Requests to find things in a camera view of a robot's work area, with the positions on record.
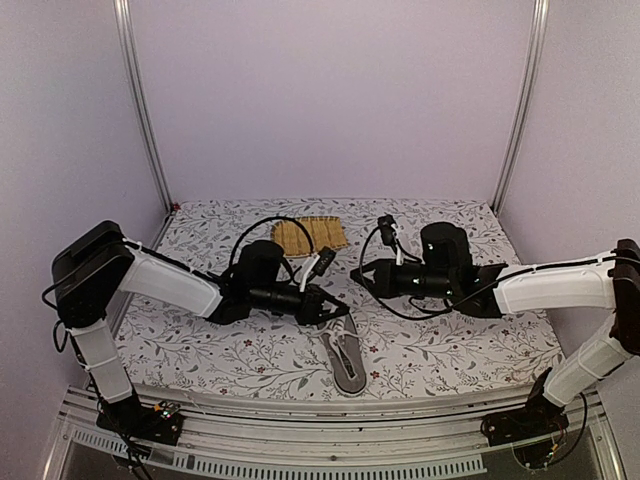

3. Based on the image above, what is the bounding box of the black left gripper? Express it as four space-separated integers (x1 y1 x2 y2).
251 283 351 328

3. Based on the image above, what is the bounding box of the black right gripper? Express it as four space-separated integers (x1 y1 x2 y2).
351 258 456 299

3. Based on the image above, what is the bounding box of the white shoelace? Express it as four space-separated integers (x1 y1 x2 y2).
319 314 370 349

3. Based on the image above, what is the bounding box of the grey canvas sneaker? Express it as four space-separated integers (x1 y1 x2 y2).
318 314 367 397

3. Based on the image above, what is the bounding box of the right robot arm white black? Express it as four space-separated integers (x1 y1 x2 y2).
350 216 639 436

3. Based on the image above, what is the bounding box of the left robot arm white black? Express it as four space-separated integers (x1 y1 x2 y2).
41 220 350 434

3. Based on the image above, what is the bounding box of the woven bamboo tray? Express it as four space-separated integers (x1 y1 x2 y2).
271 216 349 258

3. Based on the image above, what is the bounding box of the floral patterned table mat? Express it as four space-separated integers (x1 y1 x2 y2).
99 197 571 403

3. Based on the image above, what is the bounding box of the right black camera cable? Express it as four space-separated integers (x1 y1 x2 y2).
359 224 506 321

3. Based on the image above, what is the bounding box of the black camera cable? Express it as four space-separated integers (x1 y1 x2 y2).
359 224 506 321
227 215 321 286

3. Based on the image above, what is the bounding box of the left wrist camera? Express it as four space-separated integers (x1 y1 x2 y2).
299 247 336 292

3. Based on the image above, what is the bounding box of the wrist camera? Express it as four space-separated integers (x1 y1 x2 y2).
377 214 404 266
299 247 336 292

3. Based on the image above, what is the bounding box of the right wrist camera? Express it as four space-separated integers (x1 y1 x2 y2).
377 214 404 266

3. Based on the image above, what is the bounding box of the left black camera cable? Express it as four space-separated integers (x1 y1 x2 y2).
227 215 321 286

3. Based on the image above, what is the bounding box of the front aluminium rail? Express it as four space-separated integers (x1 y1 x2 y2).
43 386 627 479

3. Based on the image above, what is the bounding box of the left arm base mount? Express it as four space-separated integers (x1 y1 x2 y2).
96 397 185 446

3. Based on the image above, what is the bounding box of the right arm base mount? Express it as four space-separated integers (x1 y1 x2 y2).
480 397 569 446

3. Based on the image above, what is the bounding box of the right aluminium frame post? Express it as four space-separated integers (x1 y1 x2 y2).
491 0 550 217

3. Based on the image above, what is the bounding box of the aluminium frame post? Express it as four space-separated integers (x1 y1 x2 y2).
491 0 550 217
113 0 174 214

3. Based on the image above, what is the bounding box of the left aluminium frame post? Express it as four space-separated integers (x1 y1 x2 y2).
113 0 174 214

